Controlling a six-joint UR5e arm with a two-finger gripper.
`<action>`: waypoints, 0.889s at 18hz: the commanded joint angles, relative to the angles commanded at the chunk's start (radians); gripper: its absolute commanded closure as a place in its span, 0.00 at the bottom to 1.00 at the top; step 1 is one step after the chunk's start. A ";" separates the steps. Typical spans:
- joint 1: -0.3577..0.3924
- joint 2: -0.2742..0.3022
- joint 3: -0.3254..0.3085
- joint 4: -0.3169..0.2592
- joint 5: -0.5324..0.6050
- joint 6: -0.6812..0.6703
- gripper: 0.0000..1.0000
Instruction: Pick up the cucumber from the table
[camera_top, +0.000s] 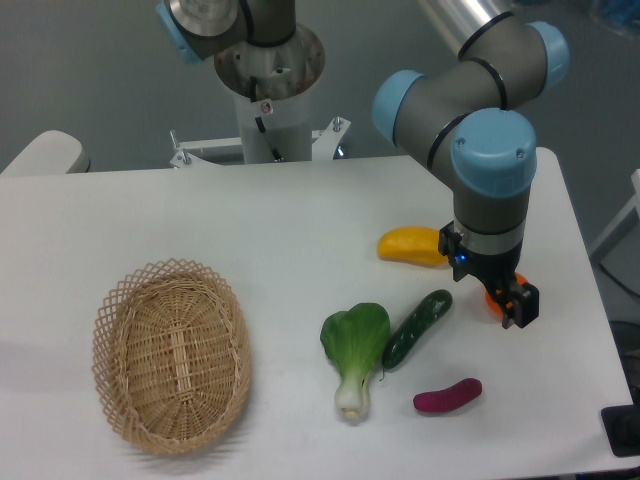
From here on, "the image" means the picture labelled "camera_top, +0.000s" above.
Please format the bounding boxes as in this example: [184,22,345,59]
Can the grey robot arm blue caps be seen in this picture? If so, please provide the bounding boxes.
[156,1,569,327]

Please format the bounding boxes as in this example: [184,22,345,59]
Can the woven wicker basket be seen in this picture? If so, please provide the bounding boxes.
[92,259,252,455]

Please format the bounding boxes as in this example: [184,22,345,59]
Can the black device at table edge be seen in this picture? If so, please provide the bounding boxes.
[601,404,639,458]

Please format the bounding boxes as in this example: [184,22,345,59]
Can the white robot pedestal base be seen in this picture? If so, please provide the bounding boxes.
[170,24,351,168]

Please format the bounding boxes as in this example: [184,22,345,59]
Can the white furniture frame right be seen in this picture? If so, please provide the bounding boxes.
[587,169,639,264]

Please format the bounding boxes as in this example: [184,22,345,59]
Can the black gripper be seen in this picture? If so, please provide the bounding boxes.
[438,222,539,329]

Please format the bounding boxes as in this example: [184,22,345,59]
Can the yellow mango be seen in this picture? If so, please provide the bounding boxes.
[376,226,447,267]

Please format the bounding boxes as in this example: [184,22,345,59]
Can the orange fruit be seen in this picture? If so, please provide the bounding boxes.
[484,272,528,316]

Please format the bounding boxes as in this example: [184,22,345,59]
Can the purple sweet potato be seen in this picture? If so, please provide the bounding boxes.
[413,378,483,414]

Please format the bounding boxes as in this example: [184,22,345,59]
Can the dark green cucumber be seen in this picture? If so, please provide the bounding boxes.
[381,289,453,371]

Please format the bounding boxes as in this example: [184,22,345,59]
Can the green bok choy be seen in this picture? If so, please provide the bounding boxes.
[320,303,390,423]

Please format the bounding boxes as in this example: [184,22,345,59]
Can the white chair armrest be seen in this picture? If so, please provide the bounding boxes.
[1,130,91,178]

